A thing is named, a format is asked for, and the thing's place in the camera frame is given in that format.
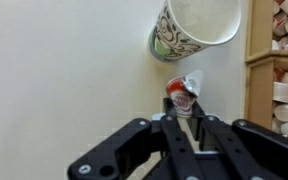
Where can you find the red white creamer pod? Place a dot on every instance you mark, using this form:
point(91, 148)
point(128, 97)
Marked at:
point(182, 96)

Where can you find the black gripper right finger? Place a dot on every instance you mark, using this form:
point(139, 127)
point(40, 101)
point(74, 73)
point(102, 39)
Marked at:
point(267, 146)

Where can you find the wooden condiment rack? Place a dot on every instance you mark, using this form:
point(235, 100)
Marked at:
point(260, 93)

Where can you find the patterned paper cup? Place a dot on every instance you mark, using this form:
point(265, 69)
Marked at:
point(204, 20)

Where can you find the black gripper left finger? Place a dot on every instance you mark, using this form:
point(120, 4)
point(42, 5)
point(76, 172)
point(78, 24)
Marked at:
point(117, 150)

